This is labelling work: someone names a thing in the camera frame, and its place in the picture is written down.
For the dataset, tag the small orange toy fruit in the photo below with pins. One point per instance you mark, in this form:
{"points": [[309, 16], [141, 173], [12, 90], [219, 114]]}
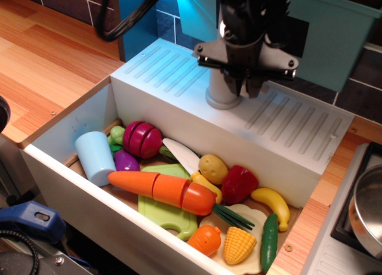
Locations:
{"points": [[206, 239]]}

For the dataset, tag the black camera lens edge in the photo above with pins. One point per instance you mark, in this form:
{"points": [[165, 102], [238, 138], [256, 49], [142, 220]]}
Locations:
{"points": [[5, 113]]}

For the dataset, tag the large orange toy carrot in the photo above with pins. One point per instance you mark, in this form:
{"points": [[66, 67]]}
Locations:
{"points": [[178, 192]]}

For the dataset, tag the light blue plastic cup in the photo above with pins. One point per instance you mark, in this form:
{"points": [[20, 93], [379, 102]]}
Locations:
{"points": [[95, 156]]}

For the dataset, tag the yellow toy corn cob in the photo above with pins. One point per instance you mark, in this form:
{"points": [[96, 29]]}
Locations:
{"points": [[238, 245]]}

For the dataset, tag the blue clamp handle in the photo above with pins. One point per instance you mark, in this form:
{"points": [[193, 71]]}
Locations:
{"points": [[34, 220]]}

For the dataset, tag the teal plastic bin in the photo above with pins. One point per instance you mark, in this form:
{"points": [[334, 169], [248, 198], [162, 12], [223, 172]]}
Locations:
{"points": [[338, 30]]}

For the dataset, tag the silver metal pot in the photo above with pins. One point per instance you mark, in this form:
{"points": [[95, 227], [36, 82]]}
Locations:
{"points": [[365, 211]]}

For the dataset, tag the dark grey vertical post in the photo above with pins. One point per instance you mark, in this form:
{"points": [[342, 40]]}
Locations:
{"points": [[141, 35]]}

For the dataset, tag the red toy bell pepper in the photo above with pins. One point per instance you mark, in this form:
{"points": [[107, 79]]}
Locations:
{"points": [[238, 184]]}

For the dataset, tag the light green toy vegetable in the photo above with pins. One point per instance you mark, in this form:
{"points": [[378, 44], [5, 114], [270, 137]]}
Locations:
{"points": [[115, 138]]}

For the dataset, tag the grey toy faucet column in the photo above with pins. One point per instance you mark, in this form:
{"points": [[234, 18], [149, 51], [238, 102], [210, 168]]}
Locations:
{"points": [[218, 94]]}

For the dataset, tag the black toy stove top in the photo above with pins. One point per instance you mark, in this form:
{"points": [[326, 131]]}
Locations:
{"points": [[342, 230]]}

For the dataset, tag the white toy sink unit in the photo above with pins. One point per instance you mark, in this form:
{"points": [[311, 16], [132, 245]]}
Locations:
{"points": [[286, 139]]}

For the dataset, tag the purple toy eggplant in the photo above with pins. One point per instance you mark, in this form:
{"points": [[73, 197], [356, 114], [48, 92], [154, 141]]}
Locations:
{"points": [[125, 162]]}

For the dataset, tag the green toy cucumber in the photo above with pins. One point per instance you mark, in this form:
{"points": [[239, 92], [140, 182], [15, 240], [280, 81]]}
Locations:
{"points": [[269, 242]]}

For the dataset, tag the white toy knife yellow handle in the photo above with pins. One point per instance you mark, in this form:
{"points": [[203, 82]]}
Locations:
{"points": [[189, 160]]}

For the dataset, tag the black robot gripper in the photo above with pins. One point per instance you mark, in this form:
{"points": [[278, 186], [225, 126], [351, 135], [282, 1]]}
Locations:
{"points": [[250, 43]]}

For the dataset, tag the purple sliced toy onion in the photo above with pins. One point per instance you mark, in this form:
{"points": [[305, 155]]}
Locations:
{"points": [[142, 140]]}

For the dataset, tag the yellow toy potato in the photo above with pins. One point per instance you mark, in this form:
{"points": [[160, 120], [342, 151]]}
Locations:
{"points": [[213, 169]]}

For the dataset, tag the yellow toy banana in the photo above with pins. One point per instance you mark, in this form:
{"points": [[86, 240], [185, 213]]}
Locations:
{"points": [[276, 203]]}

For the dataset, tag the cream toy plate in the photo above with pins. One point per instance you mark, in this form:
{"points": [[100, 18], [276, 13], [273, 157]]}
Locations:
{"points": [[251, 264]]}

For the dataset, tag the green toy cutting board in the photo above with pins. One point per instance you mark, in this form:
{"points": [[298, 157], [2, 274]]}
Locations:
{"points": [[167, 216]]}

